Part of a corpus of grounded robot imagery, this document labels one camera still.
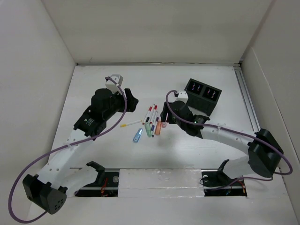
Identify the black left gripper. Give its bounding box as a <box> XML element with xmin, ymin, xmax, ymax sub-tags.
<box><xmin>104</xmin><ymin>88</ymin><xmax>137</xmax><ymax>120</ymax></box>

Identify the pink highlighter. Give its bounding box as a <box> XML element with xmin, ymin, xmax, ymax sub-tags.
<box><xmin>161</xmin><ymin>113</ymin><xmax>168</xmax><ymax>128</ymax></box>

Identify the orange highlighter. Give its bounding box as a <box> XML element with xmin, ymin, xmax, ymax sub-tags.
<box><xmin>155</xmin><ymin>120</ymin><xmax>162</xmax><ymax>135</ymax></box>

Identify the blue highlighter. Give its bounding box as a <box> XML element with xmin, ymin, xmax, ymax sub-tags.
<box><xmin>133</xmin><ymin>128</ymin><xmax>143</xmax><ymax>143</ymax></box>

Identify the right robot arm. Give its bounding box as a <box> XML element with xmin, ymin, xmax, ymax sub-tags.
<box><xmin>161</xmin><ymin>101</ymin><xmax>284</xmax><ymax>189</ymax></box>

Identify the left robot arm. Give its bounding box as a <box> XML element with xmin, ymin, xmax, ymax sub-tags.
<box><xmin>22</xmin><ymin>87</ymin><xmax>138</xmax><ymax>215</ymax></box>

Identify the black desk organizer box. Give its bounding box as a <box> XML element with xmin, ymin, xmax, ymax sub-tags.
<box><xmin>184</xmin><ymin>79</ymin><xmax>222</xmax><ymax>116</ymax></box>

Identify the red capped marker left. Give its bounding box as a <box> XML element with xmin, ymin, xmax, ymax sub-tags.
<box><xmin>142</xmin><ymin>106</ymin><xmax>153</xmax><ymax>125</ymax></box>

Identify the red capped marker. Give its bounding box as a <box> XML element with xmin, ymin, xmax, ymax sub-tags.
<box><xmin>147</xmin><ymin>105</ymin><xmax>158</xmax><ymax>124</ymax></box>
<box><xmin>142</xmin><ymin>106</ymin><xmax>153</xmax><ymax>125</ymax></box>

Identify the purple capped acrylic marker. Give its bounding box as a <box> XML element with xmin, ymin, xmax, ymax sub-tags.
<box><xmin>151</xmin><ymin>116</ymin><xmax>159</xmax><ymax>137</ymax></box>

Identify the red capped marker right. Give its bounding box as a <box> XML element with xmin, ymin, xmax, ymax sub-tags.
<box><xmin>147</xmin><ymin>105</ymin><xmax>158</xmax><ymax>124</ymax></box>

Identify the black capped white marker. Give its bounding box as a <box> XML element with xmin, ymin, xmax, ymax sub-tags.
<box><xmin>146</xmin><ymin>105</ymin><xmax>156</xmax><ymax>122</ymax></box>

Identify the yellow capped white marker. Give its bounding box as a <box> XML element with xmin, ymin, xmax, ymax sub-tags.
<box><xmin>120</xmin><ymin>120</ymin><xmax>142</xmax><ymax>128</ymax></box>

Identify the blue capped white marker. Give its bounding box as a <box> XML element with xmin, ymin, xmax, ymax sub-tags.
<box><xmin>150</xmin><ymin>111</ymin><xmax>157</xmax><ymax>131</ymax></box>

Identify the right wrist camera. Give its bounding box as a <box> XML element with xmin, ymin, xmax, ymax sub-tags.
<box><xmin>174</xmin><ymin>90</ymin><xmax>188</xmax><ymax>104</ymax></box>

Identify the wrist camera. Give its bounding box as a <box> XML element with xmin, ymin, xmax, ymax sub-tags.
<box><xmin>105</xmin><ymin>75</ymin><xmax>123</xmax><ymax>94</ymax></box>
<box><xmin>174</xmin><ymin>90</ymin><xmax>188</xmax><ymax>104</ymax></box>

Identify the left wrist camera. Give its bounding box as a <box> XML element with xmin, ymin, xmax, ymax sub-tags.
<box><xmin>105</xmin><ymin>75</ymin><xmax>123</xmax><ymax>94</ymax></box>

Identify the aluminium rail right side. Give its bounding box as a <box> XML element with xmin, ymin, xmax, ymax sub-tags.
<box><xmin>233</xmin><ymin>64</ymin><xmax>260</xmax><ymax>132</ymax></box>

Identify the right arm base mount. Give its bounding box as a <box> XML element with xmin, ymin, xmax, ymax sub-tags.
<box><xmin>199</xmin><ymin>159</ymin><xmax>247</xmax><ymax>197</ymax></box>

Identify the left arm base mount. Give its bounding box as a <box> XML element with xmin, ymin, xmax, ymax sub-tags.
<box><xmin>75</xmin><ymin>161</ymin><xmax>120</xmax><ymax>197</ymax></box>

